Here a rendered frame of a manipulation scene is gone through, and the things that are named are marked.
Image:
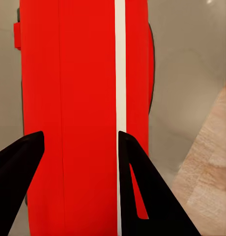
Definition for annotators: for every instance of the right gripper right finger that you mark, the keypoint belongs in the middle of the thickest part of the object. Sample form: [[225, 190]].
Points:
[[166, 217]]

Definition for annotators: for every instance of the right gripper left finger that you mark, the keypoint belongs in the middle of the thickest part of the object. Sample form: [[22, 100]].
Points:
[[18, 164]]

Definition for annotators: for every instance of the coffee table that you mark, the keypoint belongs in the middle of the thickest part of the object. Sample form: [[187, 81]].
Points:
[[190, 72]]

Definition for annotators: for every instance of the radio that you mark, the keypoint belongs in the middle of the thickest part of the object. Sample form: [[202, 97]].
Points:
[[88, 72]]

